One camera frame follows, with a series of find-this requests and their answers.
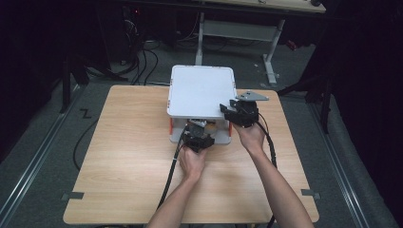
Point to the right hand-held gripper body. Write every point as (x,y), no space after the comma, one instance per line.
(245,112)

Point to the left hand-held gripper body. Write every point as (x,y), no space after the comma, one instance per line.
(198,141)

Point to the grey and white shoe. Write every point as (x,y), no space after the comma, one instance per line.
(209,126)

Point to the white storage box with lid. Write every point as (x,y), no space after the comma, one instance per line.
(201,90)

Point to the person's left hand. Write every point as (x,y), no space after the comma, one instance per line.
(191,163)

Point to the person's right hand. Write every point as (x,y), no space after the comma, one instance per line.
(252,137)

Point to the black metal stand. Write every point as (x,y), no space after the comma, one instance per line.
(66,82)
(316,91)

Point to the small red object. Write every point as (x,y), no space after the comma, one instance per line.
(292,45)

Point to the white frame desk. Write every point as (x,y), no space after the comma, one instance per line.
(237,30)

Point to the grey table bracket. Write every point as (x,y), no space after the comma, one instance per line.
(73,195)
(310,193)

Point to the metal floor rail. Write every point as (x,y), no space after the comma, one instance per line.
(34,164)
(340,167)

